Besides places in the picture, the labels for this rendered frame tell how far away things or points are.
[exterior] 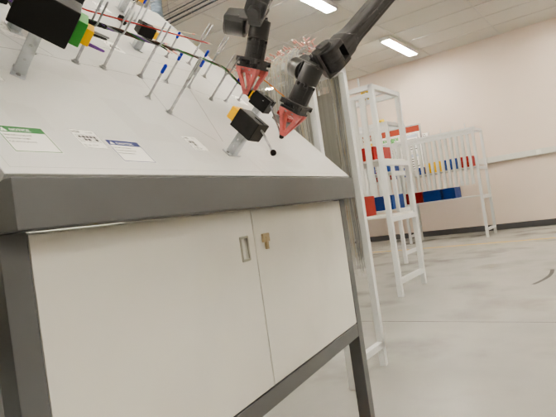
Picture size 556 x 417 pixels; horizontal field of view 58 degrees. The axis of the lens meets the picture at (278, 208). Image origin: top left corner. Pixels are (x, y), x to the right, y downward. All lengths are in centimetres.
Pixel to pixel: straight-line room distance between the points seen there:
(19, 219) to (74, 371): 22
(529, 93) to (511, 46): 86
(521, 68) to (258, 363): 878
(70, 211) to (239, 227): 46
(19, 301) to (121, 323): 17
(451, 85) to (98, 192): 925
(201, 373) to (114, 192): 38
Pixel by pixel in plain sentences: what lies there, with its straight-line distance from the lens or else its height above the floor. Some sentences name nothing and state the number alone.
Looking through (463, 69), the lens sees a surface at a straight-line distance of 980.
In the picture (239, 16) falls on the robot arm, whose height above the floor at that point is 132.
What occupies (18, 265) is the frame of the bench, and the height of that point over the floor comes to 76.
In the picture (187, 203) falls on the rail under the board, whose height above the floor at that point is 82.
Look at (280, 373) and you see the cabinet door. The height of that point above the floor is 42.
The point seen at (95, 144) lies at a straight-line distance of 84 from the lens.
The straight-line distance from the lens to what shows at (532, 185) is 942.
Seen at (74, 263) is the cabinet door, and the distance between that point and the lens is 76.
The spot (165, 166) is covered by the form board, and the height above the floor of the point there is 89.
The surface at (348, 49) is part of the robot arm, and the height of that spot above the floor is 119.
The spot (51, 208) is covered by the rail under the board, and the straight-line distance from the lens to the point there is 69.
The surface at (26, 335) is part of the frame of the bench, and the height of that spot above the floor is 67.
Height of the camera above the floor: 77
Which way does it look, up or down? 1 degrees up
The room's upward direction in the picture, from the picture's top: 8 degrees counter-clockwise
